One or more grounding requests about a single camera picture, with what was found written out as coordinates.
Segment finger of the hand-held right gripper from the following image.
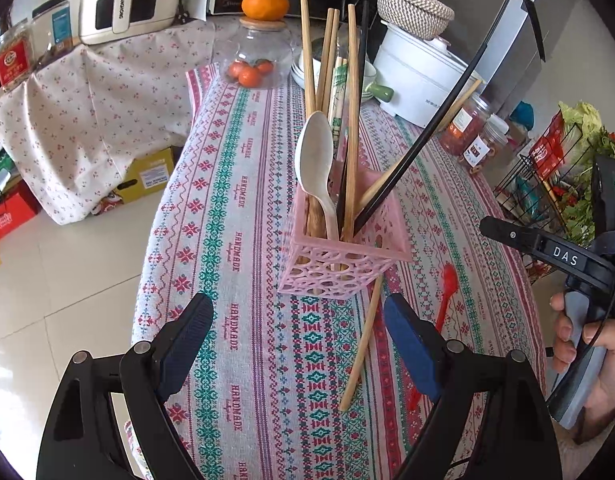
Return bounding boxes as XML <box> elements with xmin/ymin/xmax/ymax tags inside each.
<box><xmin>479</xmin><ymin>216</ymin><xmax>538</xmax><ymax>263</ymax></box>

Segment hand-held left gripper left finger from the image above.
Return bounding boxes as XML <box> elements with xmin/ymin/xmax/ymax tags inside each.
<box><xmin>36</xmin><ymin>292</ymin><xmax>214</xmax><ymax>480</ymax></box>

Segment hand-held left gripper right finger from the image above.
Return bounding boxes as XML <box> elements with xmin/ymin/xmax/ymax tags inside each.
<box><xmin>383</xmin><ymin>292</ymin><xmax>563</xmax><ymax>480</ymax></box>

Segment wooden chopstick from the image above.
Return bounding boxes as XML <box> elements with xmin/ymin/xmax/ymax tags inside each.
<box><xmin>339</xmin><ymin>275</ymin><xmax>384</xmax><ymax>412</ymax></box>
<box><xmin>316</xmin><ymin>8</ymin><xmax>335</xmax><ymax>113</ymax></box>
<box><xmin>357</xmin><ymin>78</ymin><xmax>484</xmax><ymax>211</ymax></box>
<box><xmin>300</xmin><ymin>0</ymin><xmax>322</xmax><ymax>121</ymax></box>
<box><xmin>325</xmin><ymin>9</ymin><xmax>341</xmax><ymax>121</ymax></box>

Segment pink plastic utensil basket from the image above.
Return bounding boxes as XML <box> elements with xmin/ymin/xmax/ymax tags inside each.
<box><xmin>277</xmin><ymin>169</ymin><xmax>413</xmax><ymax>301</ymax></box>

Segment plastic-wrapped wooden chopsticks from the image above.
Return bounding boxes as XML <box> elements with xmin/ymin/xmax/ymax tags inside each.
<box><xmin>330</xmin><ymin>55</ymin><xmax>351</xmax><ymax>171</ymax></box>

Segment person's right hand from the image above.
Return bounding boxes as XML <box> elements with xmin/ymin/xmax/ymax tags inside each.
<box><xmin>550</xmin><ymin>292</ymin><xmax>615</xmax><ymax>446</ymax></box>

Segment red plastic spoon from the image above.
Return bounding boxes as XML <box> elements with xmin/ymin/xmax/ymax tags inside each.
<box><xmin>406</xmin><ymin>264</ymin><xmax>459</xmax><ymax>411</ymax></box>

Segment red snack packet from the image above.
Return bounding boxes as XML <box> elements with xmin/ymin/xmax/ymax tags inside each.
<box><xmin>527</xmin><ymin>110</ymin><xmax>571</xmax><ymax>176</ymax></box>

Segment jar of orange dried fruit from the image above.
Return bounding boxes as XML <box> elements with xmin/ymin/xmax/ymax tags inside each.
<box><xmin>457</xmin><ymin>115</ymin><xmax>511</xmax><ymax>176</ymax></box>

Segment striped embroidered tablecloth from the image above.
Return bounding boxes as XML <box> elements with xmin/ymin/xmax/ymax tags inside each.
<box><xmin>122</xmin><ymin>62</ymin><xmax>548</xmax><ymax>480</ymax></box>

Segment jar of red dried berries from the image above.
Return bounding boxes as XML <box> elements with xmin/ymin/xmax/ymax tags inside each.
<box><xmin>440</xmin><ymin>92</ymin><xmax>493</xmax><ymax>158</ymax></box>

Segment black chopstick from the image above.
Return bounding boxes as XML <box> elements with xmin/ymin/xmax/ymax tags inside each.
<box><xmin>352</xmin><ymin>42</ymin><xmax>489</xmax><ymax>237</ymax></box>

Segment green leafy vegetables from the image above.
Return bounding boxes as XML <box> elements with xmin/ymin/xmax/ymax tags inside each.
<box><xmin>557</xmin><ymin>101</ymin><xmax>615</xmax><ymax>241</ymax></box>

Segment wooden chopsticks in basket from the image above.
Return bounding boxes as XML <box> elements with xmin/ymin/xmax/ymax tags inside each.
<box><xmin>336</xmin><ymin>1</ymin><xmax>371</xmax><ymax>236</ymax></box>

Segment yellow cardboard box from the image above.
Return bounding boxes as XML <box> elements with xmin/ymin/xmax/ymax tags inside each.
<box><xmin>94</xmin><ymin>145</ymin><xmax>180</xmax><ymax>216</ymax></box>

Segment white electric steamer pot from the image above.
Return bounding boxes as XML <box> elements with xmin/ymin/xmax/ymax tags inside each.
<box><xmin>375</xmin><ymin>22</ymin><xmax>475</xmax><ymax>128</ymax></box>

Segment white plastic spoon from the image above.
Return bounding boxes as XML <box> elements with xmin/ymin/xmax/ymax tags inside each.
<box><xmin>294</xmin><ymin>110</ymin><xmax>341</xmax><ymax>241</ymax></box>

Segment red cardboard box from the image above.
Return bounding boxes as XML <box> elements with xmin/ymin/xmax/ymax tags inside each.
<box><xmin>0</xmin><ymin>182</ymin><xmax>40</xmax><ymax>243</ymax></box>

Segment white small-flower cloth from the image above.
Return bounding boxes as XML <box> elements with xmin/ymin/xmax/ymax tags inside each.
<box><xmin>0</xmin><ymin>17</ymin><xmax>248</xmax><ymax>226</ymax></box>

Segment woven lidded basket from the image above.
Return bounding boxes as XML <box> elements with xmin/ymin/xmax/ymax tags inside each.
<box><xmin>376</xmin><ymin>0</ymin><xmax>455</xmax><ymax>41</ymax></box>

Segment glass jar with wooden lid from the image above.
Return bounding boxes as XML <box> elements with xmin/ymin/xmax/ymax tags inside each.
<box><xmin>214</xmin><ymin>16</ymin><xmax>294</xmax><ymax>91</ymax></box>

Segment red label glass jar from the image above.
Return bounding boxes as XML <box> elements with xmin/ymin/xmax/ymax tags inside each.
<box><xmin>0</xmin><ymin>20</ymin><xmax>38</xmax><ymax>93</ymax></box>

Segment black lid blue label jar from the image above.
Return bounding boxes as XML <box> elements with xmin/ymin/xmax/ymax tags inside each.
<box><xmin>32</xmin><ymin>0</ymin><xmax>83</xmax><ymax>63</ymax></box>

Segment black wire basket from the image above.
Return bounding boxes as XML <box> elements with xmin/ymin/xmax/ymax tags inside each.
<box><xmin>492</xmin><ymin>152</ymin><xmax>598</xmax><ymax>281</ymax></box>

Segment white bowl with green handle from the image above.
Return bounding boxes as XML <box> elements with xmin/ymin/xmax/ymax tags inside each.
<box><xmin>290</xmin><ymin>45</ymin><xmax>394</xmax><ymax>106</ymax></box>

